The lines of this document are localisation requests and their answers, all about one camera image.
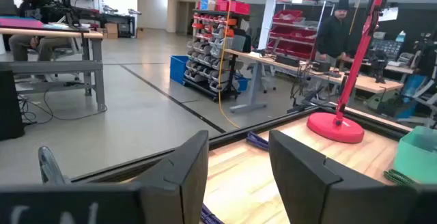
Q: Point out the person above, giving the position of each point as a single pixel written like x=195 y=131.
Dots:
x=34 y=9
x=333 y=36

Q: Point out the black cabinet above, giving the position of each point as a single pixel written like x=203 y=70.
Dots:
x=10 y=104

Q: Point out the black aluminium table frame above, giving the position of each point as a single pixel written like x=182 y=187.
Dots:
x=232 y=136

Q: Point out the pink flat case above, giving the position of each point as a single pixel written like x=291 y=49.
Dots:
x=20 y=22

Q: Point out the metal shelf red bins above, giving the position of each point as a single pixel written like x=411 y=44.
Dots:
x=290 y=32

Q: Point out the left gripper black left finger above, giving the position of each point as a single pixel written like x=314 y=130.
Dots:
x=181 y=183

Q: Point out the teal translucent plastic bin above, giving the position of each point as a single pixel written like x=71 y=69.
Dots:
x=416 y=155

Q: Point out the red desk lamp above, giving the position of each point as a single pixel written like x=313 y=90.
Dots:
x=334 y=128

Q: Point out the small blue plastic crate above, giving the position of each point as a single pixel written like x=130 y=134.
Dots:
x=242 y=83

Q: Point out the parts rack with bins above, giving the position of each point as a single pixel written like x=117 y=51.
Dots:
x=208 y=46

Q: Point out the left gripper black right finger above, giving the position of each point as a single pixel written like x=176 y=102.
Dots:
x=307 y=190

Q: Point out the wooden workbench grey legs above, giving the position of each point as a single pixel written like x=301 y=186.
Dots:
x=362 y=80
x=51 y=32

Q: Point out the metal frame clamp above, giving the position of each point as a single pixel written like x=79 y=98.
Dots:
x=48 y=166

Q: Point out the black background robot arm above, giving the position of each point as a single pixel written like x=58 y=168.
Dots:
x=377 y=65

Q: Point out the cardboard box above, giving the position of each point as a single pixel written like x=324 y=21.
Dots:
x=111 y=31

